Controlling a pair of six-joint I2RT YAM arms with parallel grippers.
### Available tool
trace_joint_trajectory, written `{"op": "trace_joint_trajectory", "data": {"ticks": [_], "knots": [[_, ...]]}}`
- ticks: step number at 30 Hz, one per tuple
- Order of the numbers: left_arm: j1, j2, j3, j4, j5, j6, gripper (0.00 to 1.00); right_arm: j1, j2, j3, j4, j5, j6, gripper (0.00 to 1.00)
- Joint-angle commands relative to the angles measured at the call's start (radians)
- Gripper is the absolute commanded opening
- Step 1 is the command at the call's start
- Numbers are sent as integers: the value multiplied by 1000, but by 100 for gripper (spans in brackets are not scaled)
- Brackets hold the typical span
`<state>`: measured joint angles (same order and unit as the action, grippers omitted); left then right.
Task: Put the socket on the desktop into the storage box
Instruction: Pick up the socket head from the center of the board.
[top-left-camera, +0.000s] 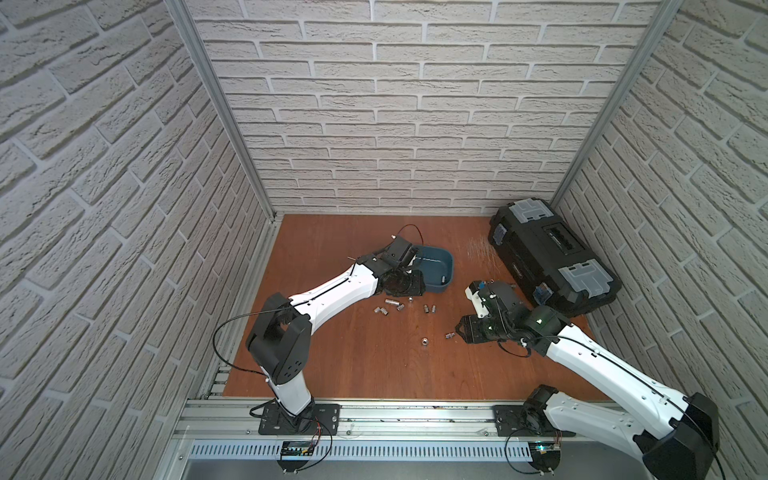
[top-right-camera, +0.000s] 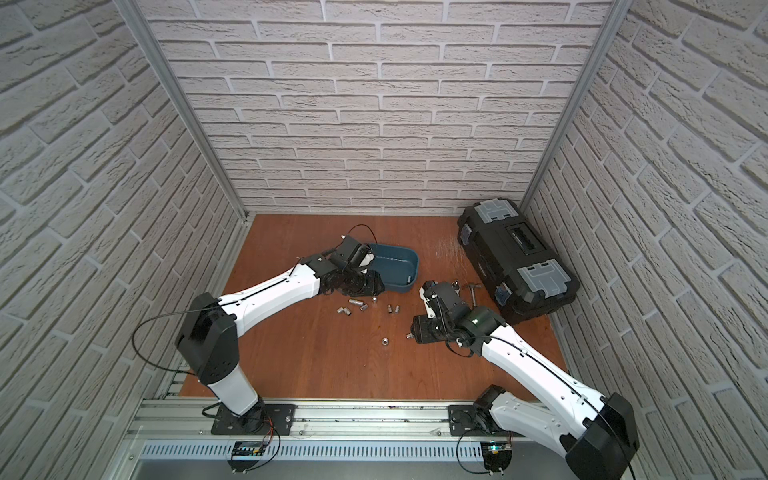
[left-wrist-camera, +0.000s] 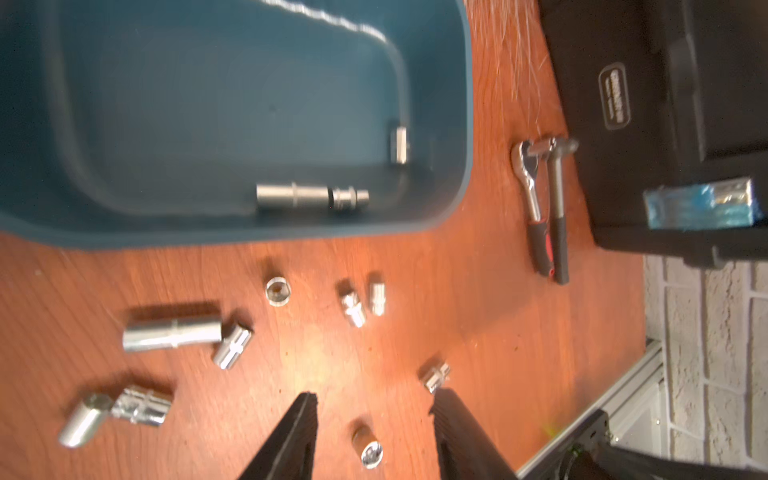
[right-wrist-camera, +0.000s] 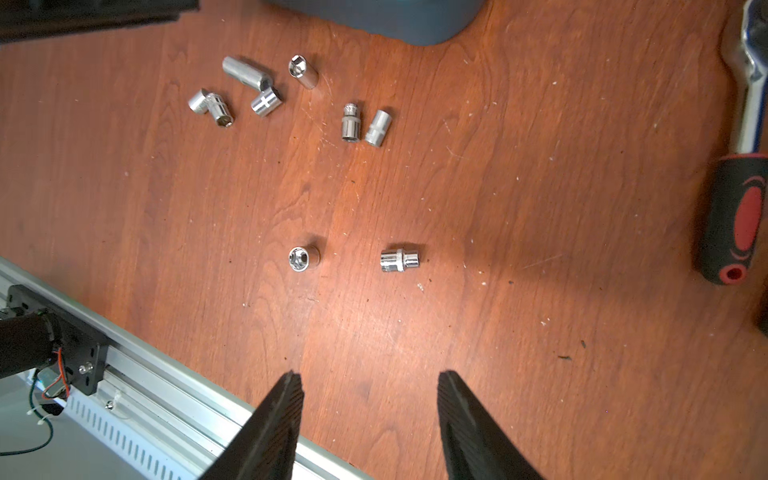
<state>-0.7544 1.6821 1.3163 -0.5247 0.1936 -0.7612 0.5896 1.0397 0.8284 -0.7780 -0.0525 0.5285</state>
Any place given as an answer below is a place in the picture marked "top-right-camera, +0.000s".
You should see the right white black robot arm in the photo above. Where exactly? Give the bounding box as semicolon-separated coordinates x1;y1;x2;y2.
410;281;639;479

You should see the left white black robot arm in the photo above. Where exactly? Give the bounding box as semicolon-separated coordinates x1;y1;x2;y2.
176;235;385;435

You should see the teal plastic storage box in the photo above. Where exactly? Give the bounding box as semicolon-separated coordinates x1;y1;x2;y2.
369;244;420;293

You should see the black grey toolbox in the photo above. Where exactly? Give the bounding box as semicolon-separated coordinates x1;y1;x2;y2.
457;197;580;325

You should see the left green circuit board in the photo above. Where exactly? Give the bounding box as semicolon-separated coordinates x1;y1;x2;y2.
228;441;271;473

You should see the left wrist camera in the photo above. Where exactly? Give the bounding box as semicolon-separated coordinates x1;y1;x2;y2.
337;235;375;269

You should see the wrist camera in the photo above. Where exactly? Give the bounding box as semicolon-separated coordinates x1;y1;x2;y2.
419;281;466;319
337;235;375;269

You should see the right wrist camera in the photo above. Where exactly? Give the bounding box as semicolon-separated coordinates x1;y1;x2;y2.
419;281;466;319

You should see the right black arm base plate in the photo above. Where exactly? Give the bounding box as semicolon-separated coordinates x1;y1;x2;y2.
447;404;522;437

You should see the aluminium front rail frame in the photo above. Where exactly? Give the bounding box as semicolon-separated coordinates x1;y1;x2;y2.
106;398;580;479

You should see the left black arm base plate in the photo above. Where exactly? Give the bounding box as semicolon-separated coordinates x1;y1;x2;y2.
211;403;297;436

